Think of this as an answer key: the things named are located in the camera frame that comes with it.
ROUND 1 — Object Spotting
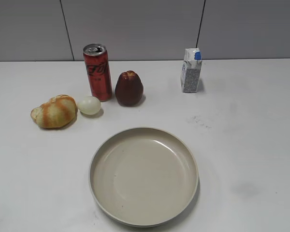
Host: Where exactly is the red cola can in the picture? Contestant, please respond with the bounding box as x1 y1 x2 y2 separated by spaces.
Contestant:
83 43 113 102

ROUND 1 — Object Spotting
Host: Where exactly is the beige round plate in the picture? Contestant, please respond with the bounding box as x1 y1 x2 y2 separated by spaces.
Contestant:
88 127 199 228

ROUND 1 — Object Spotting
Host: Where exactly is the dark red wax apple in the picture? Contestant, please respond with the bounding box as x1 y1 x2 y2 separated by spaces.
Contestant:
115 71 144 106

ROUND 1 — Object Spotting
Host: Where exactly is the white egg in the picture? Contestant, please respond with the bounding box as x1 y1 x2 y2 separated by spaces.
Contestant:
77 96 102 115

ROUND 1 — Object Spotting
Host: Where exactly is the small white milk carton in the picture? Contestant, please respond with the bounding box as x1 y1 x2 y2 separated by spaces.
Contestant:
180 48 203 93

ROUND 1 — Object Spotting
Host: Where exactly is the striped bread roll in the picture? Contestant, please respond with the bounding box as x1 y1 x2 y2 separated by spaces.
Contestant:
30 95 77 129

